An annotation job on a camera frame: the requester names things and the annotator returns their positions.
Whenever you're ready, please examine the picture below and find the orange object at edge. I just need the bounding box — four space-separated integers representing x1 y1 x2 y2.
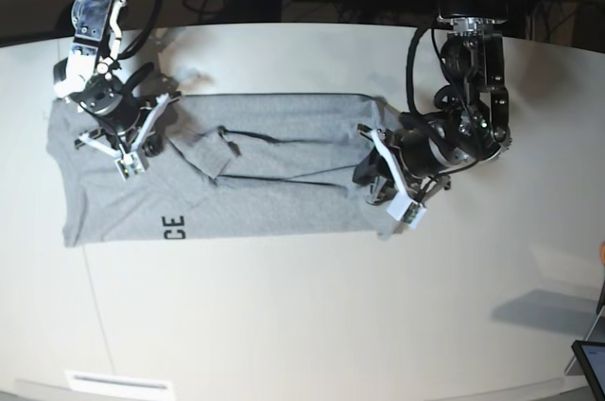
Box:
599 242 605 265

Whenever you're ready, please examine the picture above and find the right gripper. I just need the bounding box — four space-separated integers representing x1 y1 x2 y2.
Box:
94 93 164 157

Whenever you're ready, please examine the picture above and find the tablet with stand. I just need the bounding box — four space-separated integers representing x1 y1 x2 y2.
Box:
565 288 604 401

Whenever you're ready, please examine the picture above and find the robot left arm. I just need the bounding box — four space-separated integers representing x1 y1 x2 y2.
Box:
353 0 510 205

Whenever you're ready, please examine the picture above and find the white paper label strip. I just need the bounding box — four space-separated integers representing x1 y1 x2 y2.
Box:
65 370 174 399

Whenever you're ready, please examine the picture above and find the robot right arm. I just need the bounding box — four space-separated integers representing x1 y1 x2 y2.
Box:
53 0 164 157

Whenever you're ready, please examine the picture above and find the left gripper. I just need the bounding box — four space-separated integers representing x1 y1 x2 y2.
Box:
353 121 468 205

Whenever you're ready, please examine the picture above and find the grey T-shirt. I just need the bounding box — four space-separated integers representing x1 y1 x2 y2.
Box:
47 94 399 247

